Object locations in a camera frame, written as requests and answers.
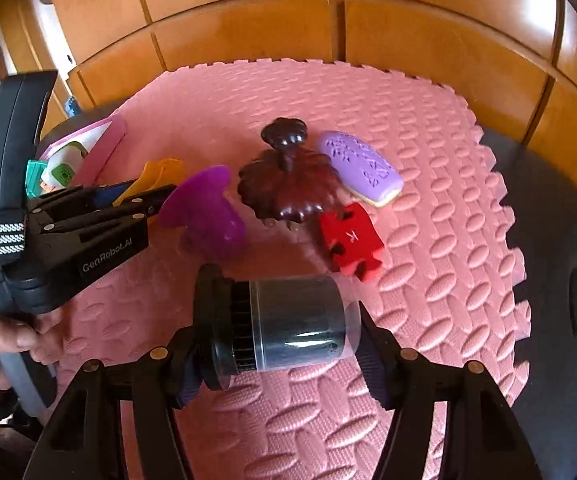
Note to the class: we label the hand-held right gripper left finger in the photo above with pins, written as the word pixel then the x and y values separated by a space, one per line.
pixel 188 387

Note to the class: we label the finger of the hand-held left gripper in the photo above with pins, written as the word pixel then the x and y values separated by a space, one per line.
pixel 106 194
pixel 138 205

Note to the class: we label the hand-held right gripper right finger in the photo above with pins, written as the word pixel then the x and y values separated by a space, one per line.
pixel 374 370

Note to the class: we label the yellow plastic toy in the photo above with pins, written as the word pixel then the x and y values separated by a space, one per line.
pixel 161 172

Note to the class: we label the white green plug-in device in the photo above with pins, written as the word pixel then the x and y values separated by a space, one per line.
pixel 63 170

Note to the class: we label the pink cardboard box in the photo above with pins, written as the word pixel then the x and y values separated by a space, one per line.
pixel 111 145

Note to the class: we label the purple plastic funnel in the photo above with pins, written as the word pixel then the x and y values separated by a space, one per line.
pixel 208 210

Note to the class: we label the green ribbed cylinder toy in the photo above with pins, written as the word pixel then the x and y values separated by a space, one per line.
pixel 34 175

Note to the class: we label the black grey canister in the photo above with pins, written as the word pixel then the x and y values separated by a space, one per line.
pixel 298 320

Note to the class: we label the dark brown flower-shaped stand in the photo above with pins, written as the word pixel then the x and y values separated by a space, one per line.
pixel 288 185

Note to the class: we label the lavender soap case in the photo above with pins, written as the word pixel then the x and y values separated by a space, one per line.
pixel 358 160

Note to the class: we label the blue foam tile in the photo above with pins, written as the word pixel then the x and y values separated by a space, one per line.
pixel 71 105

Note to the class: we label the red puzzle piece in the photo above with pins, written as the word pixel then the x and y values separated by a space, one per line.
pixel 348 240

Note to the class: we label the pink foam mat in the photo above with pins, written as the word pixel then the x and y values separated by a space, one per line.
pixel 418 160

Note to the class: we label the wooden wardrobe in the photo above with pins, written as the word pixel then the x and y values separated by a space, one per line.
pixel 268 0

